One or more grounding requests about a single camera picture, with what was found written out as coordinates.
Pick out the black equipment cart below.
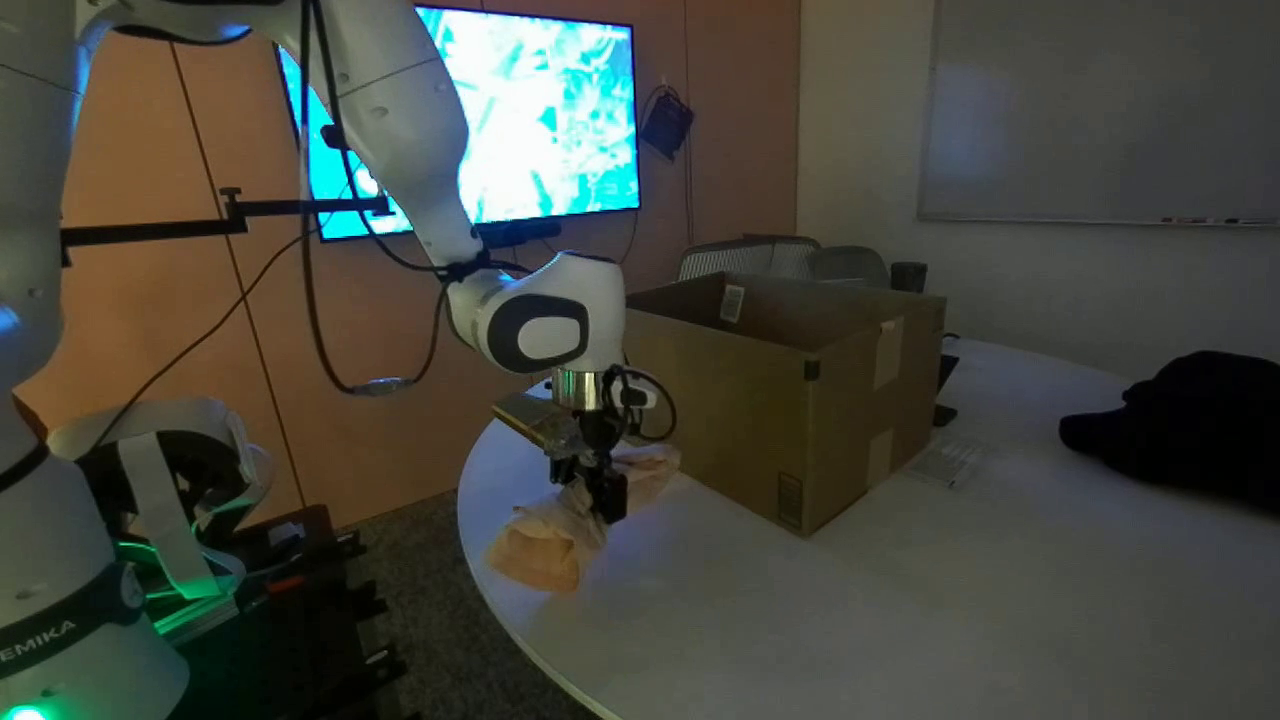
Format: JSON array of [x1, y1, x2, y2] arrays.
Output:
[[171, 502, 413, 720]]

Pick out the black bar under tv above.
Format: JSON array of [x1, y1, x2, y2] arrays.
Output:
[[471, 218, 570, 251]]

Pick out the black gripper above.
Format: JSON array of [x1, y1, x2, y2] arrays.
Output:
[[548, 405, 631, 528]]

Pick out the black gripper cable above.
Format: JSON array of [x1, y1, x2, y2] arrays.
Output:
[[604, 366, 681, 449]]

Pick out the black boom rod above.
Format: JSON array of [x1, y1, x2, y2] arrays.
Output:
[[55, 184, 396, 257]]

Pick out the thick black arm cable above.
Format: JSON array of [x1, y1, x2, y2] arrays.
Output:
[[293, 0, 455, 399]]

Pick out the peach cloth towel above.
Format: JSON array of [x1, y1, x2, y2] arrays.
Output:
[[489, 445, 689, 599]]

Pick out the gold wrist camera block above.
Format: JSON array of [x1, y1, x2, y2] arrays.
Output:
[[489, 397, 580, 457]]

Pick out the thin black cable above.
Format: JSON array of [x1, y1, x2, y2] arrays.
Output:
[[78, 234, 320, 445]]

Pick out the wall mounted tv screen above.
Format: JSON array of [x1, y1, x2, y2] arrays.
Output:
[[275, 3, 647, 250]]

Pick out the white wall whiteboard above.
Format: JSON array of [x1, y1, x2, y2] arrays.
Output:
[[915, 0, 1280, 234]]

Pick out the grey office chair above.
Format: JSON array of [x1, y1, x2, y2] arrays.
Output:
[[806, 242, 892, 292], [676, 234, 829, 287]]

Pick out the brown cardboard box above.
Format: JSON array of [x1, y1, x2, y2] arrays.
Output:
[[620, 273, 954, 542]]

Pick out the dark pouch on wall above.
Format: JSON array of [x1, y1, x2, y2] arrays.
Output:
[[641, 82, 699, 159]]

